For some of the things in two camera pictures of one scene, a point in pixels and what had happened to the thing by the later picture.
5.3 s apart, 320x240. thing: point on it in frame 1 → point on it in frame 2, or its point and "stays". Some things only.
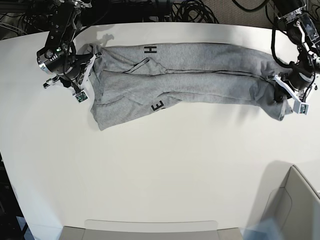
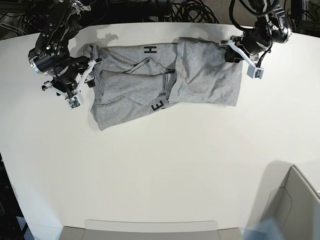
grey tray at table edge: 101,229 stays
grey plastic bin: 284,193 stays
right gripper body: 299,94 → 255,42
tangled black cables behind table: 193,11 stays
